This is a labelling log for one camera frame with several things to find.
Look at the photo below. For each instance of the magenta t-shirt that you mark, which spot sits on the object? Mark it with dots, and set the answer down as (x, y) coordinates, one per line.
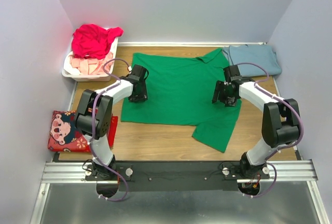
(93, 41)

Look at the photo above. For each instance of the red cartoon folded cloth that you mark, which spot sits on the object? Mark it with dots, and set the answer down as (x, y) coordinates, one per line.
(64, 136)

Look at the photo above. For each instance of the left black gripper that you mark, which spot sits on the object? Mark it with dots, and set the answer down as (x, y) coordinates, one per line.
(143, 96)

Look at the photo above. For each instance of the folded blue t-shirt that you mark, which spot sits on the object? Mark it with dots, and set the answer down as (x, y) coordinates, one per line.
(262, 55)

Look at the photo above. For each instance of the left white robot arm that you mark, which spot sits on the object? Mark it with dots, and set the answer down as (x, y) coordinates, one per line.
(93, 116)

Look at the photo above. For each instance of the white plastic bin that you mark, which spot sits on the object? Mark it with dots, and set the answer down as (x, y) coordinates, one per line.
(89, 78)

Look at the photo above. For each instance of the white cloth in bin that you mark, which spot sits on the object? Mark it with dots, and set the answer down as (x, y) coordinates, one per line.
(68, 67)

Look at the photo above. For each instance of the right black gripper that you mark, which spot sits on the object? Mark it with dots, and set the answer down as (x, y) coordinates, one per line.
(219, 86)

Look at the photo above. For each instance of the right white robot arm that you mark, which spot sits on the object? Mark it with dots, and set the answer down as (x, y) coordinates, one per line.
(282, 127)

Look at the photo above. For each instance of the green t-shirt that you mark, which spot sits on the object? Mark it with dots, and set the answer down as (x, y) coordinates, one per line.
(180, 92)

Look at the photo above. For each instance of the aluminium rail frame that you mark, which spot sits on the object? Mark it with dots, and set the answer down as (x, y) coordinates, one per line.
(289, 195)

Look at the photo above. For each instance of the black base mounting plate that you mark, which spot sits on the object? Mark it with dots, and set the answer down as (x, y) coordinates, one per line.
(146, 176)

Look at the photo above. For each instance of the pink t-shirt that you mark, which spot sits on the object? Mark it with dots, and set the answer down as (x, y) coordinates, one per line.
(90, 66)

